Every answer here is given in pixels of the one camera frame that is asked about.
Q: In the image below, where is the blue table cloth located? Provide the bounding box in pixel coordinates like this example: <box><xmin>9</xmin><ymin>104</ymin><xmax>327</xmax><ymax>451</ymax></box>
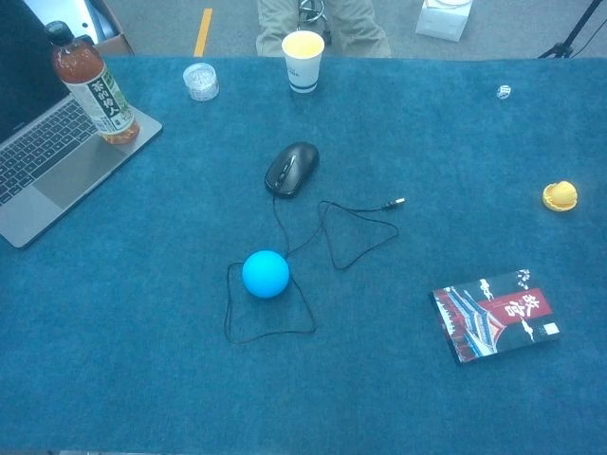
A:
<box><xmin>0</xmin><ymin>56</ymin><xmax>607</xmax><ymax>452</ymax></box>

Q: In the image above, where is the yellow floor tape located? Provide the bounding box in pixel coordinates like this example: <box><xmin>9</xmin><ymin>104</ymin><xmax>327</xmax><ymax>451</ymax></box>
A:
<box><xmin>193</xmin><ymin>8</ymin><xmax>213</xmax><ymax>58</ymax></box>

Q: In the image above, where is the red black book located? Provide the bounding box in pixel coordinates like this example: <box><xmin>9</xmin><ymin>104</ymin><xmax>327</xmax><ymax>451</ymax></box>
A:
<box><xmin>430</xmin><ymin>268</ymin><xmax>561</xmax><ymax>365</ymax></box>

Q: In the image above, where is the black computer mouse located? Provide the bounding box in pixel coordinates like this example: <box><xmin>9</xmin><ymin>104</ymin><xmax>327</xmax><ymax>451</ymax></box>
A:
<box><xmin>264</xmin><ymin>140</ymin><xmax>321</xmax><ymax>199</ymax></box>

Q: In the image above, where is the white paper cup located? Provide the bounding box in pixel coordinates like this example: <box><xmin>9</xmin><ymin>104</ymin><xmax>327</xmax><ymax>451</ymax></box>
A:
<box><xmin>281</xmin><ymin>30</ymin><xmax>326</xmax><ymax>95</ymax></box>

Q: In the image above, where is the clear plastic toothpick jar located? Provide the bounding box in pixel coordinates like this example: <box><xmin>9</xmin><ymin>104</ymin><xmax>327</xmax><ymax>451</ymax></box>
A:
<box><xmin>182</xmin><ymin>62</ymin><xmax>221</xmax><ymax>102</ymax></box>

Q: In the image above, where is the black tripod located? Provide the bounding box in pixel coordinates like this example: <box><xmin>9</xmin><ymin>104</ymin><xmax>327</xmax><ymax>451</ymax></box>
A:
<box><xmin>538</xmin><ymin>0</ymin><xmax>607</xmax><ymax>60</ymax></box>

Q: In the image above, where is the chrome stool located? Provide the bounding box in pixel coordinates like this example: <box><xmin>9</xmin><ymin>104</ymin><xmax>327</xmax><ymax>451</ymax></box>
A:
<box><xmin>297</xmin><ymin>0</ymin><xmax>333</xmax><ymax>46</ymax></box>

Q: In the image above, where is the yellow plastic toy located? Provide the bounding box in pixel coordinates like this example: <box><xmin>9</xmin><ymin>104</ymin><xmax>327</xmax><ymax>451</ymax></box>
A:
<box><xmin>542</xmin><ymin>179</ymin><xmax>580</xmax><ymax>214</ymax></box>

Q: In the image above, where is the person in khaki trousers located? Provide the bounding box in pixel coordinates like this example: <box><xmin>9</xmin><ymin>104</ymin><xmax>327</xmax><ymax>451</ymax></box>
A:
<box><xmin>255</xmin><ymin>0</ymin><xmax>393</xmax><ymax>59</ymax></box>

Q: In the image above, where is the brown tea bottle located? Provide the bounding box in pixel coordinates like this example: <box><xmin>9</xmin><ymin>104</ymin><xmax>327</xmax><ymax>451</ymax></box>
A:
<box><xmin>45</xmin><ymin>21</ymin><xmax>141</xmax><ymax>146</ymax></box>

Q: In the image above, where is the blue ball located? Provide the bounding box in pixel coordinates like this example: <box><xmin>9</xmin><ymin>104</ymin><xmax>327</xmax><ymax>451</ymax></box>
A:
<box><xmin>241</xmin><ymin>249</ymin><xmax>291</xmax><ymax>300</ymax></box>

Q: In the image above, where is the cardboard box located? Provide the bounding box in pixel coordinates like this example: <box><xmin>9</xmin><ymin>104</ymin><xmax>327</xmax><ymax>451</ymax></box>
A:
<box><xmin>70</xmin><ymin>0</ymin><xmax>136</xmax><ymax>57</ymax></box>

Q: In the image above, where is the grey laptop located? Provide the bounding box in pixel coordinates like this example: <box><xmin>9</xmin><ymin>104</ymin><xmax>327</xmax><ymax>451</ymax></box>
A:
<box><xmin>0</xmin><ymin>0</ymin><xmax>164</xmax><ymax>250</ymax></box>

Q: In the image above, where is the white paper bag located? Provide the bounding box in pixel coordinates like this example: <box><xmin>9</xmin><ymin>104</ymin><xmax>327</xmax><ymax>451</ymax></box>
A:
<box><xmin>414</xmin><ymin>0</ymin><xmax>473</xmax><ymax>44</ymax></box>

